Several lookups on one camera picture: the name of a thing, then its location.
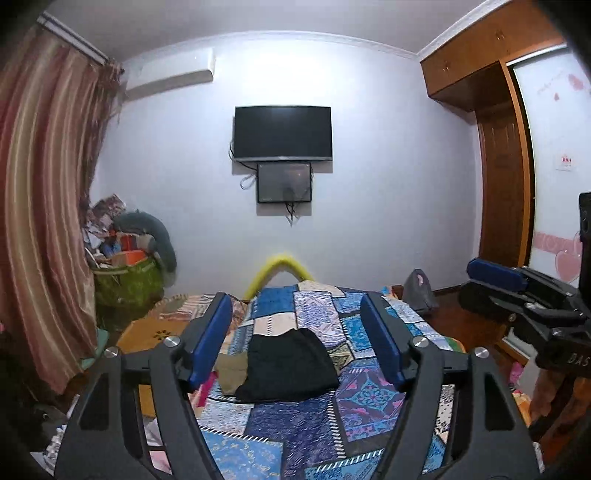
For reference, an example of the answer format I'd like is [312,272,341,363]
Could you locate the orange yellow plush blanket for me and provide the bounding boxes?
[510,390,536,428]

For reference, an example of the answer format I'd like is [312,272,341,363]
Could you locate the green bag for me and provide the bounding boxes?
[92,256,165,320]

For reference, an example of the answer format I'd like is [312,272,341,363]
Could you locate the blue patchwork bedsheet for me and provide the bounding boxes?
[152,284,468,480]

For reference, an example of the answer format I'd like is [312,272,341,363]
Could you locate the striped red curtain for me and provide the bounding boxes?
[0,25,126,408]

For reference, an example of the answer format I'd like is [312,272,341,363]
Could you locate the black wall television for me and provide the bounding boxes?
[232,106,334,164]

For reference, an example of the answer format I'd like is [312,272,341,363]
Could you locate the person's right hand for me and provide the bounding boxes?
[530,368,583,419]

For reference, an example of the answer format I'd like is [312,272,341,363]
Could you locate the pink object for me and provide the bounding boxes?
[508,362,527,393]

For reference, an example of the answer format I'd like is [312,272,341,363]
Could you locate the yellow foam tube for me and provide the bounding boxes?
[243,253,315,301]

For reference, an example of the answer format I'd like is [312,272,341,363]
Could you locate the grey bag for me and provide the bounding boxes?
[403,268,441,314]

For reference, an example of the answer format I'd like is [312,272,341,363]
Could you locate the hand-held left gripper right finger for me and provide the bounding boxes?
[360,294,543,480]

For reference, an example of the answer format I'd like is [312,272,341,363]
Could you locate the white air conditioner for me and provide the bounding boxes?
[124,47,217,100]

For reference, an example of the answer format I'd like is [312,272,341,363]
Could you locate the tan floral mat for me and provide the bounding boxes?
[115,295,195,422]

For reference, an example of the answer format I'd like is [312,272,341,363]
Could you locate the olive folded garment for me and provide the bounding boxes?
[213,353,253,394]

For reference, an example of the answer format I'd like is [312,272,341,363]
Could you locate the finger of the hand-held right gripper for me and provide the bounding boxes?
[458,281,591,326]
[466,258,581,301]

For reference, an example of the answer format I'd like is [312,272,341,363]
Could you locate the white curtain rail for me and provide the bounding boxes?
[37,13,110,62]

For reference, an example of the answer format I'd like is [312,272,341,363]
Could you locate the black pants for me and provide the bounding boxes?
[235,329,341,402]

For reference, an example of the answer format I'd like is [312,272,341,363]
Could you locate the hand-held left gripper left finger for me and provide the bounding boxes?
[53,292,234,480]

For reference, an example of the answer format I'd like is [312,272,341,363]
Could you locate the small black wall monitor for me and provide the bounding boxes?
[257,161,313,205]

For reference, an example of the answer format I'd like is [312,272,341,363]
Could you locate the grey long pillow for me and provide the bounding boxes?
[113,211,178,274]

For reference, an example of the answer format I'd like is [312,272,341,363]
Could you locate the wooden wardrobe with white door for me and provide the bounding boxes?
[419,0,591,296]

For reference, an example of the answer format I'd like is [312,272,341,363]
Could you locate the brown wooden door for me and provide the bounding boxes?
[475,108,533,290]

